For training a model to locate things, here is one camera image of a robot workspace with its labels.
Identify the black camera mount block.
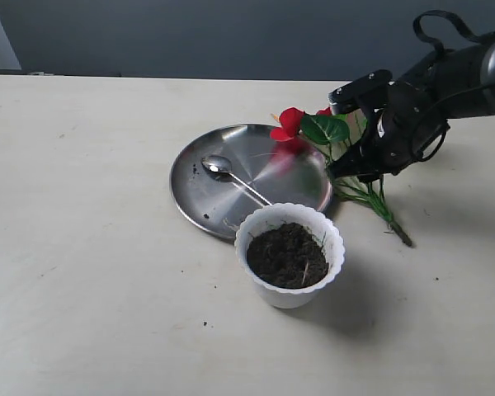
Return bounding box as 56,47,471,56
328,69,393,115

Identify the black cable loop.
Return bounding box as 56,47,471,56
412,10,495,54

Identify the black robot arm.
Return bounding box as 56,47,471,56
328,40,495,182

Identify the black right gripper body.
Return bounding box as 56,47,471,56
358,82,450,176

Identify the artificial red flower plant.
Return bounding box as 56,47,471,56
270,107,414,248

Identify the dark potting soil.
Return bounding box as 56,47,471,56
246,223,329,289

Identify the white scalloped plastic flowerpot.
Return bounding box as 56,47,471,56
234,203,345,309

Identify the silver metal spoon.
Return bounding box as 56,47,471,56
201,155,272,205

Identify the round stainless steel plate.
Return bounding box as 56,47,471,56
170,124,332,241

